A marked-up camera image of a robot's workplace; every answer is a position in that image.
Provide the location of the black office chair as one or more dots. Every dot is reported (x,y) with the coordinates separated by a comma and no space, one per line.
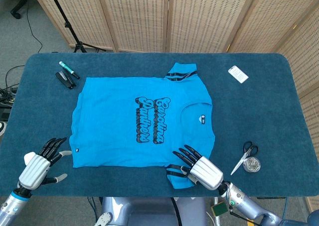
(20,4)

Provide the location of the blue Carolina Panthers T-shirt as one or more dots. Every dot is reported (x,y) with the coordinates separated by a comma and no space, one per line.
(112,124)

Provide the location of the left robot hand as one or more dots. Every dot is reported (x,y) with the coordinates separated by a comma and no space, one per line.
(35,168)

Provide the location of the black stapler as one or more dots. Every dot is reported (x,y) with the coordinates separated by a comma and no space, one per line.
(64,79)

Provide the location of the black white shoe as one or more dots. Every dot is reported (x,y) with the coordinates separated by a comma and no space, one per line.
(2,128)

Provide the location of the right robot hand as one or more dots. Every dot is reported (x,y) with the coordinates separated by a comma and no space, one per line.
(207,172)

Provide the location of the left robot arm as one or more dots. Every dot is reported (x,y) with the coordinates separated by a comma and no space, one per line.
(10,206)

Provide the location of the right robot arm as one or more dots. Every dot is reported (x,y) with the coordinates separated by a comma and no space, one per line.
(249,203)

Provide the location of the blue fabric table cover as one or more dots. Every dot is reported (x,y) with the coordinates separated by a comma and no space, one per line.
(261,111)

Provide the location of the black tripod stand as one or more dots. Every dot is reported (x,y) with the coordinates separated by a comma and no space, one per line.
(67,25)

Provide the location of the green marker pen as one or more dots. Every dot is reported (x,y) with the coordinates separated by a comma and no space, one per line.
(67,68)

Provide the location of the grey robot torso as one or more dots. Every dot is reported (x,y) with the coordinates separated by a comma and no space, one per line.
(149,211)

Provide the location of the green yellow sponge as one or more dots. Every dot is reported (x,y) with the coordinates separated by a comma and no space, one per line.
(219,209)

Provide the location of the white smartphone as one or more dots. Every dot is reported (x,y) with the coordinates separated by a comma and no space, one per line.
(238,74)

